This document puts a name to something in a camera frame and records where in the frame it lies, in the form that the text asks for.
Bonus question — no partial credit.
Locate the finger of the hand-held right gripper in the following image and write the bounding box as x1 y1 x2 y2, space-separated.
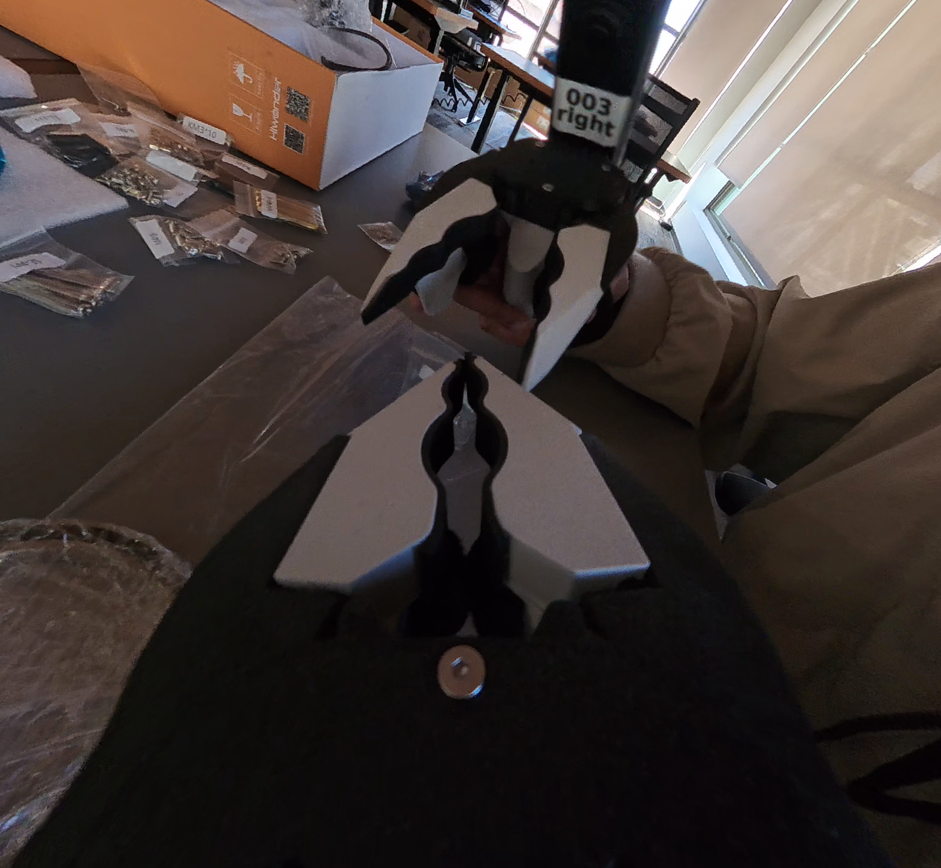
362 177 508 325
506 215 611 391

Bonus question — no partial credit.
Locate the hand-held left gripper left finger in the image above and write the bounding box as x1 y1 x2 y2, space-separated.
273 355 471 635

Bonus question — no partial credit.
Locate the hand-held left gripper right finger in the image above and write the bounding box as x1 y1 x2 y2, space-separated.
470 355 651 622

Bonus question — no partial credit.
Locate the small clear screw bag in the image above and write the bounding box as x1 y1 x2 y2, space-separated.
450 397 482 453

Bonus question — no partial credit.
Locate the person's right forearm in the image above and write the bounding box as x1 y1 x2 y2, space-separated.
570 247 941 450

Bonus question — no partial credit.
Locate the dark grey desk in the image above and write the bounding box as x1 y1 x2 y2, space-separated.
0 23 725 868

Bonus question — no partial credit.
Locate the person's right hand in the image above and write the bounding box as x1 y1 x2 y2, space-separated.
452 271 536 348

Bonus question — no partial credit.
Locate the black mesh office chair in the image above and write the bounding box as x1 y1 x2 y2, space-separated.
625 74 701 207

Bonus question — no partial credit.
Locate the large clear plastic bag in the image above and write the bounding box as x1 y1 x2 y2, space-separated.
48 276 471 568

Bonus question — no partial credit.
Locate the beige roller blind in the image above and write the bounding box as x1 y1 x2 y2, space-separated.
658 0 920 171
720 0 941 296

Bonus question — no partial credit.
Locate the pile of small screw bags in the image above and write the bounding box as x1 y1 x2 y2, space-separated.
0 63 328 273

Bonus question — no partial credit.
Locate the person's beige jacket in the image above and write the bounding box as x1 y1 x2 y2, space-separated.
706 383 941 868

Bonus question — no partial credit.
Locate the plastic-wrapped round bearing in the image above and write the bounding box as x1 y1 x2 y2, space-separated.
0 519 194 868

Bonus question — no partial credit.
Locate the orange and white cardboard box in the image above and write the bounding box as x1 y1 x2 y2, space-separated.
0 0 444 191

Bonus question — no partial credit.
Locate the white foam sheet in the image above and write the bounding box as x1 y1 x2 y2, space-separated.
0 55 129 251

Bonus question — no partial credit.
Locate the black cable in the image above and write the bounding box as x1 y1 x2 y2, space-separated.
320 26 391 71

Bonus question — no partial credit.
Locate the black strap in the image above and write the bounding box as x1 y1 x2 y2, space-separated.
845 758 941 825
816 714 941 744

